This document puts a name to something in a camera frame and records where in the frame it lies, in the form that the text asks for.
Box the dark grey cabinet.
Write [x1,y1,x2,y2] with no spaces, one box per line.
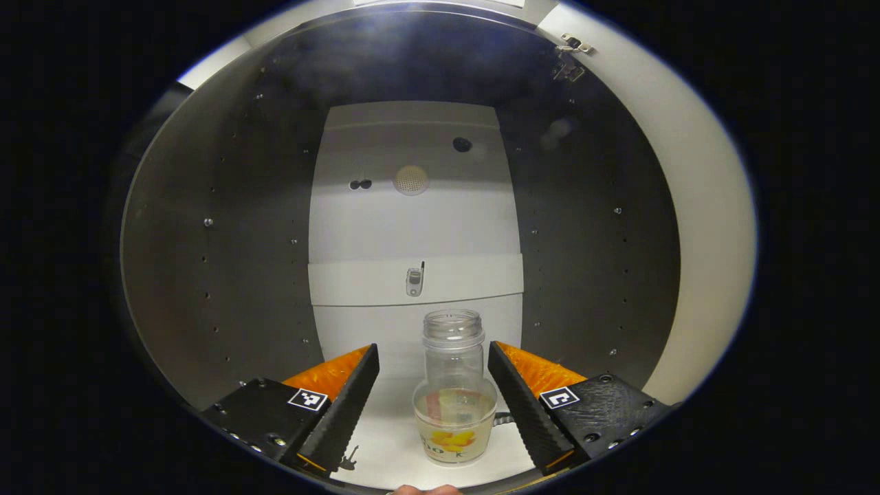
[120,3,683,492]

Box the metal door hinge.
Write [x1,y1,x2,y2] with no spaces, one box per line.
[552,32,594,83]

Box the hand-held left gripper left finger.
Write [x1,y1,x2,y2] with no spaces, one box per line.
[199,342,381,476]

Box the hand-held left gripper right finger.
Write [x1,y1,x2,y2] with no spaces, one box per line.
[486,340,673,476]

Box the clear glass bottle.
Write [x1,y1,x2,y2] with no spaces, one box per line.
[412,308,499,467]

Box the beige cabinet door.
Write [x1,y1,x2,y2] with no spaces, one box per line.
[536,0,758,406]

